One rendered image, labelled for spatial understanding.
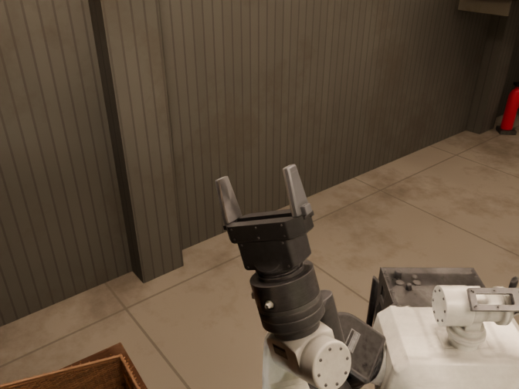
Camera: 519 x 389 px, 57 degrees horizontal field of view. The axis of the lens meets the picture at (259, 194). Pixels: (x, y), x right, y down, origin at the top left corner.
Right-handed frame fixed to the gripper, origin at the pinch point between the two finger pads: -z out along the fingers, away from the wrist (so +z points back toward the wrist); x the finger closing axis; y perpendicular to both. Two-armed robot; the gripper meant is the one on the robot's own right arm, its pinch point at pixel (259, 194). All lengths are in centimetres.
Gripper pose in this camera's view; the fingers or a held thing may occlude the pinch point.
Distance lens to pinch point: 61.7
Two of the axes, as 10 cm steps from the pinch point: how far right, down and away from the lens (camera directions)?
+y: -5.2, 3.0, -8.0
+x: 8.1, -1.1, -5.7
